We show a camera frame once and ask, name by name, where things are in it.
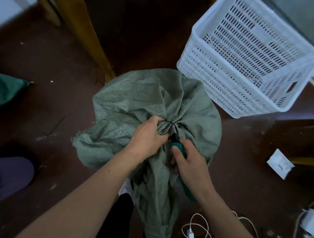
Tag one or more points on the white perforated plastic basket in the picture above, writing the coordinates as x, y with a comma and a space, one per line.
245, 54

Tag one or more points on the green woven sack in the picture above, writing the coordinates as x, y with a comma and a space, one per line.
137, 103

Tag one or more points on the person's left hand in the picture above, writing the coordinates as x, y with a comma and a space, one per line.
144, 139

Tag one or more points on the white power adapter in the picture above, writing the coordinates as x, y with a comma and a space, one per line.
307, 220

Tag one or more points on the person's right forearm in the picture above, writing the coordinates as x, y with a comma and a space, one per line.
220, 213

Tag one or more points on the person's white shoe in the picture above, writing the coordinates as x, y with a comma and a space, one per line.
126, 187

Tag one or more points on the thick wooden table leg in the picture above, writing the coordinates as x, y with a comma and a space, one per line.
85, 34

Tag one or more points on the grey-purple slipper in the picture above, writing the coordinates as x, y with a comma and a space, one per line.
14, 176

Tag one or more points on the dark green bag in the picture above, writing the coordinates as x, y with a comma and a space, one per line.
11, 88

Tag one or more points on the yellow wooden furniture rail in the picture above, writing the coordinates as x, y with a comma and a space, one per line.
303, 161

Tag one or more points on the person's right hand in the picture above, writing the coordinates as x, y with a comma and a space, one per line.
193, 166

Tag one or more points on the thin wooden table leg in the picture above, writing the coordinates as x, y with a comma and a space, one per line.
50, 11

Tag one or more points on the person's left forearm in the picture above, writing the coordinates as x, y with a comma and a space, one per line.
81, 201

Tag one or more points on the person's right thumb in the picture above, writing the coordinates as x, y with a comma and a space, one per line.
177, 157

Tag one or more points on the person's black trouser leg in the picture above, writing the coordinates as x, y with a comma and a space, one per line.
120, 218

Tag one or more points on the white charger plug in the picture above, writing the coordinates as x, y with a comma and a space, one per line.
189, 233

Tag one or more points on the white wall socket plate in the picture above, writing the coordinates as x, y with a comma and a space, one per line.
280, 163

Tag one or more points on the person's left thumb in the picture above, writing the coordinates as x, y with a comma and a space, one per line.
160, 140

